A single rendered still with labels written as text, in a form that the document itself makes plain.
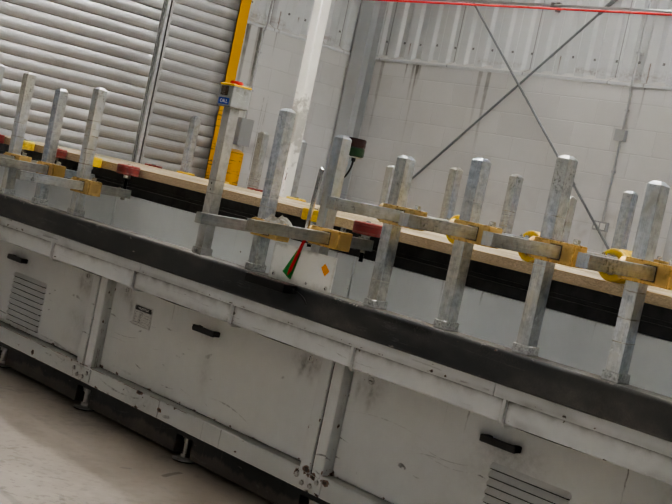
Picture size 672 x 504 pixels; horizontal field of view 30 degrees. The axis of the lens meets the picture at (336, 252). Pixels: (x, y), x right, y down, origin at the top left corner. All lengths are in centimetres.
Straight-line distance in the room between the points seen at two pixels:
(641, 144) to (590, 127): 59
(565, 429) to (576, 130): 912
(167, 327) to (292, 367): 65
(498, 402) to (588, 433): 26
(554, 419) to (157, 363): 184
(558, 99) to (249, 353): 840
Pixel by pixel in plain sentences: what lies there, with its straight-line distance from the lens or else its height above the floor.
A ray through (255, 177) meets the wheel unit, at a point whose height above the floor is 95.
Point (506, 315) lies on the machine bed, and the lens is 322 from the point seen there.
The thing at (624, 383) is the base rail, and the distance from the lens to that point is 277.
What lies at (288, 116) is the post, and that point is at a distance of 358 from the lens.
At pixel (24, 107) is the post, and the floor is 103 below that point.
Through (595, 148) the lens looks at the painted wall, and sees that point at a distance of 1172.
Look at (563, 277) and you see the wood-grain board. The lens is 311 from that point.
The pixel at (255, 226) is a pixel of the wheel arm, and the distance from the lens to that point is 319.
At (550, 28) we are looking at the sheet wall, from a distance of 1233.
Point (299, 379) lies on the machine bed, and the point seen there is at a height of 40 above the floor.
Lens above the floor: 99
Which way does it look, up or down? 3 degrees down
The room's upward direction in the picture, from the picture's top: 12 degrees clockwise
